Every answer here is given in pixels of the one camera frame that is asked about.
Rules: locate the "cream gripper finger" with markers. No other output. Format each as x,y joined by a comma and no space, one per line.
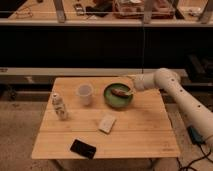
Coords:
131,77
130,92

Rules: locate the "green ceramic bowl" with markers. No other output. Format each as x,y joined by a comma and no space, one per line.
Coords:
115,101

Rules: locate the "brown food piece in bowl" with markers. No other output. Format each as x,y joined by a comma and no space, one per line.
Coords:
120,93

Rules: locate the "black device on shelf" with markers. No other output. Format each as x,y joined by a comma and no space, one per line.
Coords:
100,10

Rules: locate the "black power adapter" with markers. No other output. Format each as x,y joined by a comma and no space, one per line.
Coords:
195,137

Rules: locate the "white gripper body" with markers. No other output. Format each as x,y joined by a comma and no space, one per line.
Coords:
144,82

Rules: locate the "small grey device on shelf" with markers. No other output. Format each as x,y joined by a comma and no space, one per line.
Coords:
79,9

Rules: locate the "tray with items on shelf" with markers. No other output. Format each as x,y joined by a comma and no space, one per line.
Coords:
161,9

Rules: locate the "black rectangular phone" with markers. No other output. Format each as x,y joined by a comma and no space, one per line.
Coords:
83,149

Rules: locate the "white ceramic cup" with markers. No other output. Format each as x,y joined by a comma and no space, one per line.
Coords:
84,93

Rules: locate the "long wooden shelf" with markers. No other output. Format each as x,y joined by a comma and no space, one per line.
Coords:
109,13

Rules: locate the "wooden slatted table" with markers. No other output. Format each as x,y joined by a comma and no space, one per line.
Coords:
141,130

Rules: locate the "white patterned bottle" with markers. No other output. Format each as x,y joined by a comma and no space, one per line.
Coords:
59,107

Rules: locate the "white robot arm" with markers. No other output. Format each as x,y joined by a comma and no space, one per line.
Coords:
199,115

